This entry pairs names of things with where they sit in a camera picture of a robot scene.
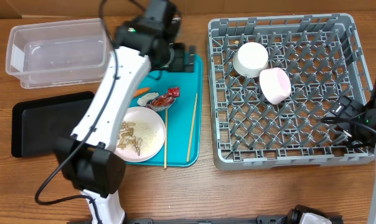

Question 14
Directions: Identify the left wooden chopstick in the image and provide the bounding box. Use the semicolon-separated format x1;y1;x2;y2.
164;109;168;169

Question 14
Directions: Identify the red foil wrapper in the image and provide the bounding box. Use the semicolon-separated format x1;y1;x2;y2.
146;86;180;112

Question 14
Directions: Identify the white plate with food scraps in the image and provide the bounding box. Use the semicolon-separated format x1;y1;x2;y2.
115;106;166;162

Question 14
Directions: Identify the white wrapper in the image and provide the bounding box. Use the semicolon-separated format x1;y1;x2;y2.
137;92;159;106

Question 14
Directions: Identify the right wooden chopstick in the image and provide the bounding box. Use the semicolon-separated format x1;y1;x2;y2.
186;93;198;162

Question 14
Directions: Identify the black plastic tray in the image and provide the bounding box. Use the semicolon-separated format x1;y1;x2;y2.
11;91;94;157

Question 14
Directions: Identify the teal serving tray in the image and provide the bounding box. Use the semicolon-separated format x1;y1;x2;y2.
127;55;203;167

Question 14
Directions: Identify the white bowl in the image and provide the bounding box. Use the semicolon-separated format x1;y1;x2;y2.
233;42;268;78

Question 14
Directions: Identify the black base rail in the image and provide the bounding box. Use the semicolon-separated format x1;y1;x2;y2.
126;213;343;224

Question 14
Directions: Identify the orange carrot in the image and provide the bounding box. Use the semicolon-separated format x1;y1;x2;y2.
133;87;151;98

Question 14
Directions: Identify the clear plastic bin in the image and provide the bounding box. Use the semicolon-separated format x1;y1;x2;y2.
5;18;110;89

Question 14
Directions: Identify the grey dishwasher rack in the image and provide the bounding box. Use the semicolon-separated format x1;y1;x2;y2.
207;13;374;170

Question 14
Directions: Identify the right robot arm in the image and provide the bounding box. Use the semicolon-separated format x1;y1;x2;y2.
321;80;376;223

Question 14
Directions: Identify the wooden chopstick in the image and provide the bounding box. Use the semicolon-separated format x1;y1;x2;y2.
164;109;168;169
186;93;198;162

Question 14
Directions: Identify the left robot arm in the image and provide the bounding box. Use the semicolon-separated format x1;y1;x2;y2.
54;0;195;223

